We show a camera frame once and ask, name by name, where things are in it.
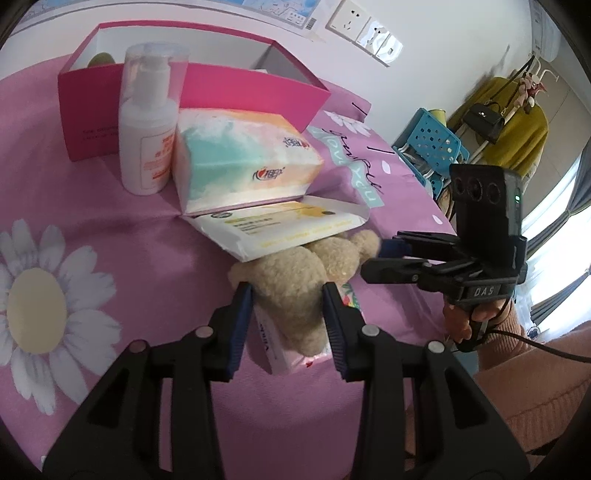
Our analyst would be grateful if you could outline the white air conditioner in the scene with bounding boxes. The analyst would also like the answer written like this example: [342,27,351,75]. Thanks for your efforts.
[531,0,561,61]

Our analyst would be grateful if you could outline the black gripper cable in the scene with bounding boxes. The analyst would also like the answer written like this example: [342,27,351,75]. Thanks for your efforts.
[489,330,591,363]

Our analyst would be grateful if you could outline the yellow garment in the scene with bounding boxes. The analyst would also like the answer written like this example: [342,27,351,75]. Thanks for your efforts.
[448,78,548,169]

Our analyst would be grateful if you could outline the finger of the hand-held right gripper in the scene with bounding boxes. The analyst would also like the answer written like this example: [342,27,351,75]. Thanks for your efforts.
[360,257,467,286]
[379,232,460,259]

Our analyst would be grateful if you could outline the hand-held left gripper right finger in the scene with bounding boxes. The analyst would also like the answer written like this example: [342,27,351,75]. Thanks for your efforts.
[321,281,532,480]

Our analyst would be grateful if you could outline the grey curtain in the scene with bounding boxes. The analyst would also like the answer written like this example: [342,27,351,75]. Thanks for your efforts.
[526,143,591,324]

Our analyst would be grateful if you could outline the black handbag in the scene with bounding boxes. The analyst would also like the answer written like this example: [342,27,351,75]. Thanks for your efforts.
[463,102,506,144]

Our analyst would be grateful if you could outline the blue perforated basket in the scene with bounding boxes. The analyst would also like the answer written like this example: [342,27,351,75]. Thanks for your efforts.
[392,107,465,199]

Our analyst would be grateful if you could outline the pink hanging plush toy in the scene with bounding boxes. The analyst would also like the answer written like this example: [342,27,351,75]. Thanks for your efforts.
[517,74,546,107]

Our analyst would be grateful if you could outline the white coat rack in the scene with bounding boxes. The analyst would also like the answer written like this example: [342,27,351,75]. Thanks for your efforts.
[526,55,560,83]

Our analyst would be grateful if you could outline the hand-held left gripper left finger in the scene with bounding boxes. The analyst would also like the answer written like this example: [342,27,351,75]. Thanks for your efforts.
[41,281,254,480]

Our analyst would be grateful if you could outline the person's right forearm pink sleeve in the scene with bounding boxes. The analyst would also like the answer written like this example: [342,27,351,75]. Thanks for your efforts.
[473,305,591,462]

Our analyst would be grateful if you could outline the wall map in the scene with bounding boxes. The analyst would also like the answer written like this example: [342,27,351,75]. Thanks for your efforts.
[28,0,338,33]

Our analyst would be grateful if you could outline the yellow white wet wipe pack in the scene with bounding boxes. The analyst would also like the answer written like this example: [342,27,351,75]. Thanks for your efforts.
[185,194,370,264]

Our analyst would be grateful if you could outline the beige plush bear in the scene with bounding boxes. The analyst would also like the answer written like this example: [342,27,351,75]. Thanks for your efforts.
[228,228,384,356]

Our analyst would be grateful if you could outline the white lotion pump bottle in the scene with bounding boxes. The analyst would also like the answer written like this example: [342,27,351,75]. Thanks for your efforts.
[117,42,190,197]

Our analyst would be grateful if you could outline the pink tissue pack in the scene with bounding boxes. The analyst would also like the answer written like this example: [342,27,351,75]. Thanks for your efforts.
[252,281,365,376]

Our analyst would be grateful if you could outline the pink cardboard box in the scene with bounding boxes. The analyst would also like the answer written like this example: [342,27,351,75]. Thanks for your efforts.
[58,24,332,162]

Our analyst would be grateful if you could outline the pastel tissue pack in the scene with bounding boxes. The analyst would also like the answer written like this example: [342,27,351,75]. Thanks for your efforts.
[173,108,324,217]

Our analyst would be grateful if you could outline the white wall sockets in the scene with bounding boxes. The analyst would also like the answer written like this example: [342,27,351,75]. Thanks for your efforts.
[356,17,403,66]

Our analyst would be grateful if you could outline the person's right hand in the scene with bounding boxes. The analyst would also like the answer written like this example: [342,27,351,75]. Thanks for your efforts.
[442,298,509,344]

